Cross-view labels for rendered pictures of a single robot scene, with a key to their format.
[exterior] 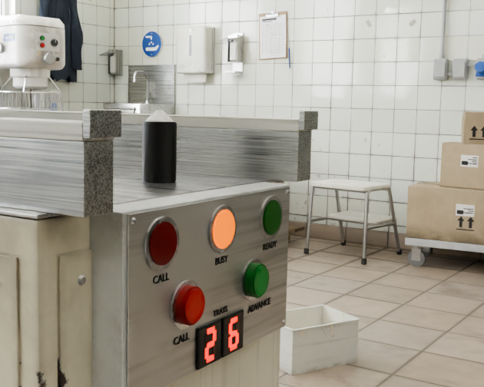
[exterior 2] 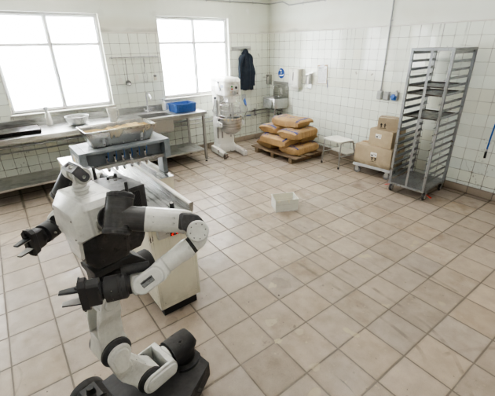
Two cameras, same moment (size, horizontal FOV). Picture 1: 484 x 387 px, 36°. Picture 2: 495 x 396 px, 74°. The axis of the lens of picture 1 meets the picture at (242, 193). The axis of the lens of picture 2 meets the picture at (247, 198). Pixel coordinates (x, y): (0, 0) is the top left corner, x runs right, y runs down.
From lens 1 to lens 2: 1.84 m
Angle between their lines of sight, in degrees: 27
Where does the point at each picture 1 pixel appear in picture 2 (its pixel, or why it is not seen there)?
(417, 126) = (369, 116)
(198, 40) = (295, 75)
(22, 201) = not seen: hidden behind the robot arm
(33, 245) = not seen: hidden behind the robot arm
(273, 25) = (322, 70)
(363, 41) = (353, 80)
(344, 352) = (293, 207)
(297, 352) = (277, 207)
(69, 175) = not seen: hidden behind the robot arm
